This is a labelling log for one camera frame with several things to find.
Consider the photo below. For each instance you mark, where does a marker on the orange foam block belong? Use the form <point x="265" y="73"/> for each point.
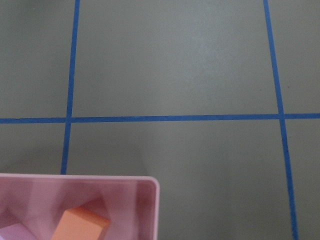
<point x="81" y="224"/>

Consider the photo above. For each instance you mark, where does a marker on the light pink foam block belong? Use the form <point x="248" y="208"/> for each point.
<point x="16" y="232"/>

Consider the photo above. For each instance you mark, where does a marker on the pink plastic bin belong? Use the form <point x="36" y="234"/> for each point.
<point x="38" y="202"/>

